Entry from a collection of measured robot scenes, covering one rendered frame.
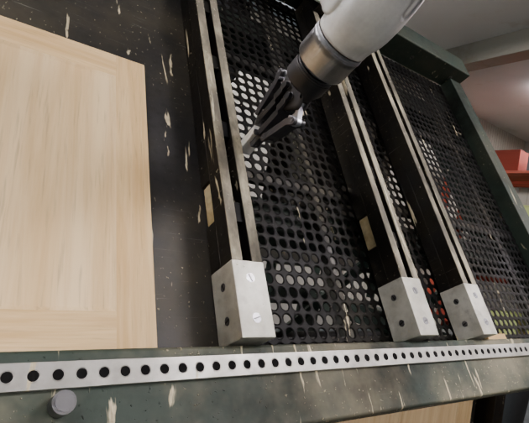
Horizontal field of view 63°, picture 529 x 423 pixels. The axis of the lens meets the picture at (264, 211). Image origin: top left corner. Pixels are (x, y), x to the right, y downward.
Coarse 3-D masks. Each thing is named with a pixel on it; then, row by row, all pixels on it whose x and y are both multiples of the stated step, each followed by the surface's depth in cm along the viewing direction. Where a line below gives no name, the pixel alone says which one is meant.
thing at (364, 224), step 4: (360, 220) 105; (364, 220) 104; (368, 220) 103; (360, 224) 104; (364, 224) 103; (368, 224) 103; (364, 228) 103; (368, 228) 102; (364, 232) 103; (368, 232) 102; (372, 232) 101; (364, 236) 103; (368, 236) 102; (372, 236) 101; (368, 240) 102; (372, 240) 101; (368, 244) 102; (372, 244) 101; (368, 248) 101; (372, 248) 101
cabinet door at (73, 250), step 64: (0, 64) 69; (64, 64) 76; (128, 64) 85; (0, 128) 64; (64, 128) 70; (128, 128) 77; (0, 192) 59; (64, 192) 65; (128, 192) 71; (0, 256) 55; (64, 256) 60; (128, 256) 65; (0, 320) 52; (64, 320) 56; (128, 320) 60
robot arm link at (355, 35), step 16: (320, 0) 64; (336, 0) 60; (352, 0) 58; (368, 0) 57; (384, 0) 56; (400, 0) 56; (416, 0) 57; (336, 16) 60; (352, 16) 59; (368, 16) 58; (384, 16) 58; (400, 16) 58; (336, 32) 61; (352, 32) 60; (368, 32) 59; (384, 32) 60; (336, 48) 63; (352, 48) 62; (368, 48) 62
